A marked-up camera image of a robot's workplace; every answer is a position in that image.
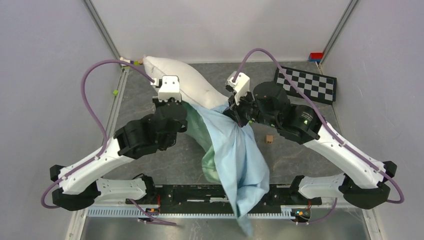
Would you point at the light blue toothed rail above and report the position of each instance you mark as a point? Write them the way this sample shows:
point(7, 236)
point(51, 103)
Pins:
point(133, 212)

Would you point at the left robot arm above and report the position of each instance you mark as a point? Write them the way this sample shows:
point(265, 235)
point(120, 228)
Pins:
point(82, 184)

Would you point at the red blue block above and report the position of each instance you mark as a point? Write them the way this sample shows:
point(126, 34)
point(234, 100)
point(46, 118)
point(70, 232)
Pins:
point(315, 57)

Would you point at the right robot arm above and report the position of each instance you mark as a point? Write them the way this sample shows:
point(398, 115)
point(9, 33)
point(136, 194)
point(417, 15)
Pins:
point(363, 181)

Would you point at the white beige corner toy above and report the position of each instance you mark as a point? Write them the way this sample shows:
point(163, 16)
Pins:
point(128, 61)

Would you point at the small wooden cube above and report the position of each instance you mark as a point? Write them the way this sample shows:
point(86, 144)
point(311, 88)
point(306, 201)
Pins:
point(269, 139)

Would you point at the black white checkerboard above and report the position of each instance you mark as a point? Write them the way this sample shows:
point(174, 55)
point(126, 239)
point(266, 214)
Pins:
point(317, 87)

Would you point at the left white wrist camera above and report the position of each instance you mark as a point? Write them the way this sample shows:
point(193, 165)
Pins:
point(167, 88)

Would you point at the light blue pillowcase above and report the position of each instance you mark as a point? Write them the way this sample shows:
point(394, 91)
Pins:
point(232, 159)

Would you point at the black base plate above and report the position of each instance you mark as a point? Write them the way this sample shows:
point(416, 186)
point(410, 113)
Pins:
point(212, 199)

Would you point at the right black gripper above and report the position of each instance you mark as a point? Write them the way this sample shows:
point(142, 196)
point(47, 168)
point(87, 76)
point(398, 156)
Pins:
point(235, 111)

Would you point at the white pillow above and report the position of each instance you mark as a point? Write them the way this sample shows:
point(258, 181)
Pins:
point(194, 88)

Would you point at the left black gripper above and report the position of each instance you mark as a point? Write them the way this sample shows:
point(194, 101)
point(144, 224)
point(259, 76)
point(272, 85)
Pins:
point(157, 103)

